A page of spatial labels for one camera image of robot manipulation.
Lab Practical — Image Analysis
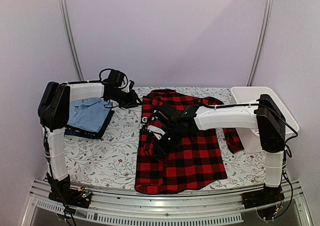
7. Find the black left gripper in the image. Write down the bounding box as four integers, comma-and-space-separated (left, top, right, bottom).
108, 88, 143, 109

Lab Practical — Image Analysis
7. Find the red black plaid shirt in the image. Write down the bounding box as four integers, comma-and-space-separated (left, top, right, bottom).
134, 89, 244, 195

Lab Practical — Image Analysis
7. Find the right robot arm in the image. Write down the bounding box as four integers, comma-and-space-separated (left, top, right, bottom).
147, 94, 286, 204

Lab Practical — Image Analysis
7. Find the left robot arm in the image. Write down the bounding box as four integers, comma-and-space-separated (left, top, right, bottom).
37, 68, 142, 182

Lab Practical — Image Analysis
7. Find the light blue folded shirt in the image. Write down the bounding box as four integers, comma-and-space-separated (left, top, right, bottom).
67, 98, 113, 133

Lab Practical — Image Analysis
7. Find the floral patterned table mat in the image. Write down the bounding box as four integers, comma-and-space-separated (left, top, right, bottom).
64, 87, 266, 195

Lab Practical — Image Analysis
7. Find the dark navy folded shirt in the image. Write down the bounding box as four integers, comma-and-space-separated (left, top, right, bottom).
64, 110, 115, 140

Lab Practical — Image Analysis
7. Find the white plastic basket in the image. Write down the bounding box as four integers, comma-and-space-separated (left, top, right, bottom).
230, 86, 300, 153

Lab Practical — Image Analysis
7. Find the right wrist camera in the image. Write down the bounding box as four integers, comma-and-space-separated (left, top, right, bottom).
147, 125, 165, 140

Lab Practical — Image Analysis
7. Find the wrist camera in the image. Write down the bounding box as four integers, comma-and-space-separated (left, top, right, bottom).
147, 125, 165, 140
120, 80, 135, 93

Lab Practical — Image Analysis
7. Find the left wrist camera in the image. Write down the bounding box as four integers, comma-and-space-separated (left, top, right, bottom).
120, 80, 135, 93

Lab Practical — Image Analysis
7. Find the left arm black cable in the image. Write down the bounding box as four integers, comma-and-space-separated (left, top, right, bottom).
98, 68, 118, 83

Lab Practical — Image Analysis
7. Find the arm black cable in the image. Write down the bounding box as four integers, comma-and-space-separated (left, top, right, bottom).
256, 170, 296, 223
98, 68, 118, 83

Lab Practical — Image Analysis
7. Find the left aluminium frame post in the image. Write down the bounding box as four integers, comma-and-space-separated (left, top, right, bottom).
58, 0, 84, 81

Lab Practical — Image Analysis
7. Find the aluminium frame post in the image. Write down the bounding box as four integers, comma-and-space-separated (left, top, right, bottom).
58, 0, 84, 81
246, 0, 274, 87

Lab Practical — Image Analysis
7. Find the aluminium front rail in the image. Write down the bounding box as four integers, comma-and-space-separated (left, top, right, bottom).
21, 179, 317, 226

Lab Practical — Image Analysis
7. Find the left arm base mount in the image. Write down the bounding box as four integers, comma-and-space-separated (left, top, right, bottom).
48, 184, 93, 209

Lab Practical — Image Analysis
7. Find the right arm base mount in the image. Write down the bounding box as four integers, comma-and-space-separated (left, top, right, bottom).
241, 185, 285, 209

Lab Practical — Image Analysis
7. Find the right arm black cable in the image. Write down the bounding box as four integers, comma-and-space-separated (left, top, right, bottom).
256, 170, 296, 223

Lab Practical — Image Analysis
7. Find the right aluminium frame post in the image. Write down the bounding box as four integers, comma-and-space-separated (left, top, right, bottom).
246, 0, 274, 87

